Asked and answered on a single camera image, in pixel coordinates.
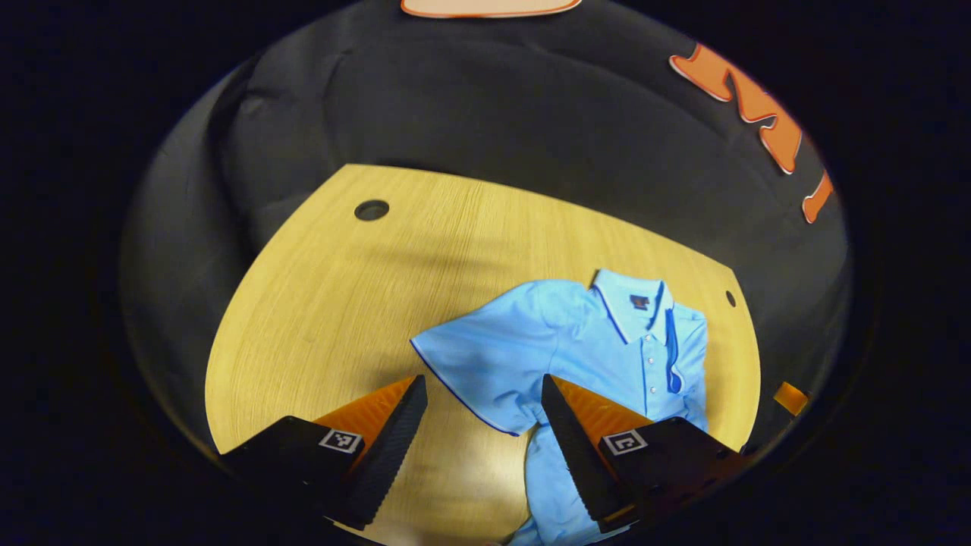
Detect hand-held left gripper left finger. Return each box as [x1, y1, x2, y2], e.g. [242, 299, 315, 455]
[220, 374, 429, 532]

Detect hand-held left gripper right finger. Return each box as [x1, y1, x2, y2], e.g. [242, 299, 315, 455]
[540, 373, 752, 535]

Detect light blue polo T-shirt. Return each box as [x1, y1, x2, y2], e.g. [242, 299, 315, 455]
[410, 268, 711, 546]

